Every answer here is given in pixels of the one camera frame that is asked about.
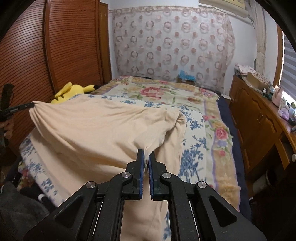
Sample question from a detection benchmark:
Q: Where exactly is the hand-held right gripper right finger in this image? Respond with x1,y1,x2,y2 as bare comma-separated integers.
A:
148,152,267,241

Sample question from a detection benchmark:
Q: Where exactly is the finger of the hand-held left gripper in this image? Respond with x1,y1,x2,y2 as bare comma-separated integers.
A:
12,103,35,112

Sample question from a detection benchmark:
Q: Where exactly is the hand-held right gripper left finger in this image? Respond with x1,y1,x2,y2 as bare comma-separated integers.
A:
23,149,145,241

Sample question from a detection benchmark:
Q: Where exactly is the peach printed t-shirt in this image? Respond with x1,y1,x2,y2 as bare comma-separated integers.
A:
29,95,187,241

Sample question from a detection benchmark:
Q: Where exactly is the person's left hand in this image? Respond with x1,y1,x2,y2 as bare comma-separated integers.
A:
0,120,15,139

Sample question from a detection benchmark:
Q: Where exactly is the yellow plush toy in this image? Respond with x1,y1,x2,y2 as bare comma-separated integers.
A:
50,82,96,105

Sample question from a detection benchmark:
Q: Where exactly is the wooden louvered wardrobe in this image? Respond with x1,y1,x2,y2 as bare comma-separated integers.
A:
0,0,113,149

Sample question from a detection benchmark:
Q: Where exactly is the floral blanket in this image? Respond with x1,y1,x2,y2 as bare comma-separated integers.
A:
90,75,241,209

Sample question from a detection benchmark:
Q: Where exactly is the dark blue mattress cover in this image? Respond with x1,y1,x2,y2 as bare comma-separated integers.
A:
217,94,252,220

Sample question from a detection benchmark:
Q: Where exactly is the person's dark grey clothing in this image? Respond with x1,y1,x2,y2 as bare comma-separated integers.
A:
0,181,50,241

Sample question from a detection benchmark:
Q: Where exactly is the blue box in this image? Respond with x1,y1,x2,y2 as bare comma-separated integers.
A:
177,70,196,84

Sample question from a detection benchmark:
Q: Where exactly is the wooden sideboard cabinet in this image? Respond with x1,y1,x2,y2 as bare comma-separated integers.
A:
228,74,296,179

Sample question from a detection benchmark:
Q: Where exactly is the folded patterned cloth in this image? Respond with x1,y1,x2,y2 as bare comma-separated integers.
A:
235,63,256,77

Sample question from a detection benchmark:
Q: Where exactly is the cardboard box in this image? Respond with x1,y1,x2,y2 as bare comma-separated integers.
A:
245,72,271,91

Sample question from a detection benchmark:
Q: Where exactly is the pink bottle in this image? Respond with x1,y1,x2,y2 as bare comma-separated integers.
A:
271,85,285,107

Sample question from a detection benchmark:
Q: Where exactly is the grey striped window blind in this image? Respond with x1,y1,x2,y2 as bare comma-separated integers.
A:
279,35,296,102

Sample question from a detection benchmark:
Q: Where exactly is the cream air conditioner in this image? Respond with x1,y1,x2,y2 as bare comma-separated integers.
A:
198,0,248,18

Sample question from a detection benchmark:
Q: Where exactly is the circle patterned wall cloth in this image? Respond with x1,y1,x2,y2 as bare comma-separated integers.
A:
112,7,235,92

